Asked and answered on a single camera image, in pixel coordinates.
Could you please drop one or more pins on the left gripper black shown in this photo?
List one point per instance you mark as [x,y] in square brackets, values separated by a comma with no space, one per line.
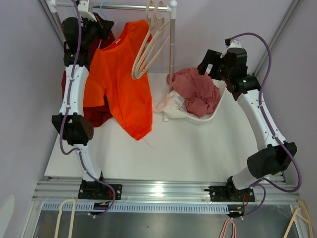
[103,27]

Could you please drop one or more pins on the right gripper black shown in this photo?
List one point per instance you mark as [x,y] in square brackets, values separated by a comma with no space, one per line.
[213,58]

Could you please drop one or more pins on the pink t shirt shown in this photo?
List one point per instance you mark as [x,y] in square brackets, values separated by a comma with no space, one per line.
[200,93]

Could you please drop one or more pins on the orange t shirt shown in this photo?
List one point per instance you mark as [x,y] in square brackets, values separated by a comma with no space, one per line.
[110,80]

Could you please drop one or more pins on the beige wooden hanger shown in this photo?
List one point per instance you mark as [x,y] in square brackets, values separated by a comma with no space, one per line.
[158,42]
[146,49]

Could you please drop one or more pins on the white t shirt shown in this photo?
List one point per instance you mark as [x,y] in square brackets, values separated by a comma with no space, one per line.
[173,106]

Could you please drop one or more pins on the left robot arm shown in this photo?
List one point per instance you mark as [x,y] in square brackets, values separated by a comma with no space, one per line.
[72,126]

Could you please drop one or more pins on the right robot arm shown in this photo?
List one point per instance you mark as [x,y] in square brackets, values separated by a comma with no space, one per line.
[274,152]

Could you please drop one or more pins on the dark red t shirt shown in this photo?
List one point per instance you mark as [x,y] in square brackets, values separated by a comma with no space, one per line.
[99,115]

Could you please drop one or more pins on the beige hanger bottom right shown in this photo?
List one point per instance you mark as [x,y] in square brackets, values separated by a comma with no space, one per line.
[302,221]

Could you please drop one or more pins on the metal clothes rack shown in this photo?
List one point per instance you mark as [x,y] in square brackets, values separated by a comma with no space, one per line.
[157,16]

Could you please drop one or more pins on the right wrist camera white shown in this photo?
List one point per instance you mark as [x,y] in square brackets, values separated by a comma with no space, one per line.
[232,44]

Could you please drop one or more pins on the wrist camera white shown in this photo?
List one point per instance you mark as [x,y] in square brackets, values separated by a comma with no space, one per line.
[85,9]
[232,44]

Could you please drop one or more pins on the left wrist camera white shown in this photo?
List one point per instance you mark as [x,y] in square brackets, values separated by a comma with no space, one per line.
[85,9]

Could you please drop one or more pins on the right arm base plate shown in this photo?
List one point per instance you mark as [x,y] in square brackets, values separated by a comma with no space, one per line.
[226,193]

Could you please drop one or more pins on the aluminium rail frame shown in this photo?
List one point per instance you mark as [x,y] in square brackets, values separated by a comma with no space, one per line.
[155,191]

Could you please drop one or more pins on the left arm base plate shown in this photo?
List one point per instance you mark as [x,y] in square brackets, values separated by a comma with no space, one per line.
[97,191]

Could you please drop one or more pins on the slotted cable duct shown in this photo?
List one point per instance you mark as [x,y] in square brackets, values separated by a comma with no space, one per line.
[97,207]

